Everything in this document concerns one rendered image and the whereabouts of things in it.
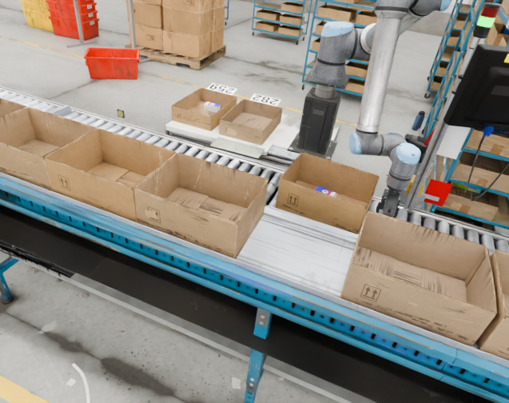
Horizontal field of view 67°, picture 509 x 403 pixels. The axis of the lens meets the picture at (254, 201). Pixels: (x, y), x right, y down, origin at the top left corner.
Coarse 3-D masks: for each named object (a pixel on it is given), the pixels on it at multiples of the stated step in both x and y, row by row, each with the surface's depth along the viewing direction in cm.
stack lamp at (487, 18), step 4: (484, 8) 137; (488, 8) 135; (484, 12) 137; (488, 12) 136; (492, 12) 135; (496, 12) 136; (480, 16) 139; (484, 16) 137; (488, 16) 136; (492, 16) 136; (480, 20) 139; (484, 20) 138; (488, 20) 137; (492, 20) 137; (480, 24) 139; (484, 24) 138; (488, 24) 138
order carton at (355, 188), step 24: (288, 168) 176; (312, 168) 192; (336, 168) 186; (288, 192) 170; (312, 192) 164; (336, 192) 192; (360, 192) 186; (312, 216) 171; (336, 216) 165; (360, 216) 160
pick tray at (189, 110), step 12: (192, 96) 258; (204, 96) 268; (216, 96) 264; (228, 96) 261; (180, 108) 235; (192, 108) 258; (228, 108) 249; (180, 120) 240; (192, 120) 236; (204, 120) 233; (216, 120) 238
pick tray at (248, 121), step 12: (240, 108) 255; (252, 108) 258; (264, 108) 255; (276, 108) 252; (228, 120) 241; (240, 120) 250; (252, 120) 252; (264, 120) 254; (276, 120) 244; (228, 132) 230; (240, 132) 227; (252, 132) 224; (264, 132) 225
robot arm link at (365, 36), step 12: (420, 0) 134; (432, 0) 134; (444, 0) 134; (408, 12) 146; (420, 12) 142; (372, 24) 187; (408, 24) 154; (360, 36) 188; (372, 36) 179; (360, 48) 191
